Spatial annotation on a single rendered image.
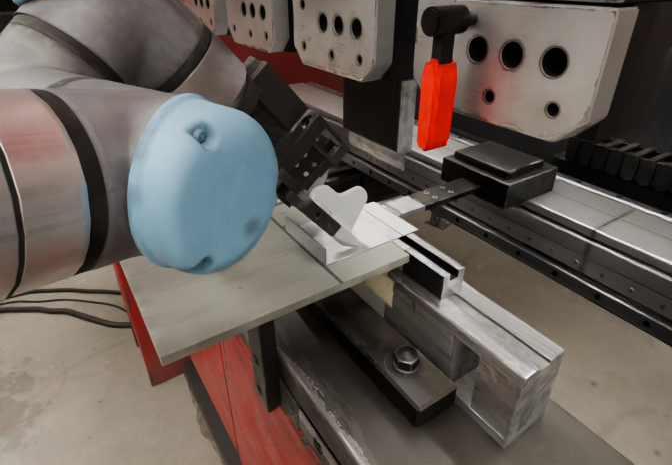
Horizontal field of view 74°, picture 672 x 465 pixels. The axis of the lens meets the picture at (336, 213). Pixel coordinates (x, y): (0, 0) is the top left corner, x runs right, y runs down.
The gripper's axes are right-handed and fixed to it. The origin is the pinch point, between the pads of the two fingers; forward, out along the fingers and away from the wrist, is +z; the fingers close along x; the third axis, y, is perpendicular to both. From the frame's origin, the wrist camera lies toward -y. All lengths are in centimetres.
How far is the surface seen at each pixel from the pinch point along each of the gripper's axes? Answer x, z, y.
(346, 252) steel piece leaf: -3.7, 0.1, -0.7
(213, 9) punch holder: 36.9, -14.1, 15.1
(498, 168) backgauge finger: -2.2, 14.4, 21.0
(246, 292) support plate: -3.8, -7.4, -9.7
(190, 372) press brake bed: 81, 69, -67
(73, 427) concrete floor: 84, 49, -98
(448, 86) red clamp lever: -14.9, -14.8, 12.4
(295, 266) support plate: -2.6, -3.5, -5.2
